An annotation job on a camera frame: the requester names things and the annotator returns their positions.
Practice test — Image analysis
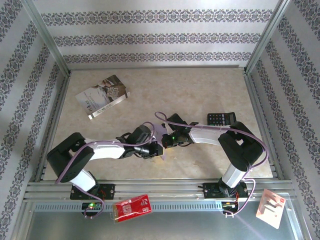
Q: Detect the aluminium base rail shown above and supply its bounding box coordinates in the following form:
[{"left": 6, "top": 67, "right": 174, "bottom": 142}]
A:
[{"left": 23, "top": 178, "right": 296, "bottom": 202}]

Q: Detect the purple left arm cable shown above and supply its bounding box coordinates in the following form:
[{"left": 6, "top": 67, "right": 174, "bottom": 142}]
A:
[{"left": 55, "top": 120, "right": 157, "bottom": 220}]

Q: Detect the pink blister package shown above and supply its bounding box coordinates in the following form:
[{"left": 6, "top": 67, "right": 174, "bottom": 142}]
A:
[{"left": 255, "top": 188, "right": 287, "bottom": 230}]

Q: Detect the black calculator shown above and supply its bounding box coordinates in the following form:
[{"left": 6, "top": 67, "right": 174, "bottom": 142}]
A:
[{"left": 207, "top": 111, "right": 237, "bottom": 126}]

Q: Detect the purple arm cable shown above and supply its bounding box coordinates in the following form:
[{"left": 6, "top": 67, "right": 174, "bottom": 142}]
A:
[
  {"left": 154, "top": 110, "right": 271, "bottom": 219},
  {"left": 55, "top": 120, "right": 157, "bottom": 220}
]

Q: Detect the perforated metal cable tray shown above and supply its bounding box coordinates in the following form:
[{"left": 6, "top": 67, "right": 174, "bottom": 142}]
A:
[{"left": 33, "top": 201, "right": 226, "bottom": 212}]

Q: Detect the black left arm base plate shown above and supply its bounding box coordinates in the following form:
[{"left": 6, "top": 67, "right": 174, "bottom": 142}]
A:
[{"left": 69, "top": 183, "right": 117, "bottom": 201}]

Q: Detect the aluminium side rail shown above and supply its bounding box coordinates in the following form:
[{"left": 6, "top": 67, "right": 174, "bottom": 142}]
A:
[
  {"left": 34, "top": 72, "right": 73, "bottom": 183},
  {"left": 243, "top": 69, "right": 285, "bottom": 180}
]

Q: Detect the aluminium frame post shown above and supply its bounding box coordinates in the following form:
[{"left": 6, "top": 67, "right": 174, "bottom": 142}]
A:
[
  {"left": 244, "top": 0, "right": 291, "bottom": 74},
  {"left": 21, "top": 0, "right": 71, "bottom": 76}
]

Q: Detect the white photo-cover book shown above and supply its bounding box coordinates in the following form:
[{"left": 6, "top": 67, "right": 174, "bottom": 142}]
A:
[{"left": 74, "top": 74, "right": 132, "bottom": 121}]

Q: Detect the aluminium rear rail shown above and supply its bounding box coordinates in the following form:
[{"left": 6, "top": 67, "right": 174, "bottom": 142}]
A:
[{"left": 66, "top": 64, "right": 248, "bottom": 72}]

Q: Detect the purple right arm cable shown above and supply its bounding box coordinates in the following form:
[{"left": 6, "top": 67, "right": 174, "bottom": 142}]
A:
[{"left": 154, "top": 110, "right": 271, "bottom": 219}]

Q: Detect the grey metal sheet panel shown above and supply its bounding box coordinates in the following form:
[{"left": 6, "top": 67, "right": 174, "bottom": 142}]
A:
[{"left": 24, "top": 210, "right": 302, "bottom": 240}]

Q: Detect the red packet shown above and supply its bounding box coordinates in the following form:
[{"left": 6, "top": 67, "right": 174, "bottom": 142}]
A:
[{"left": 111, "top": 194, "right": 153, "bottom": 224}]

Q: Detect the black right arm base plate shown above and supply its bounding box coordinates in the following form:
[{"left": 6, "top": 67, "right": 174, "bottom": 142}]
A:
[{"left": 202, "top": 182, "right": 249, "bottom": 200}]

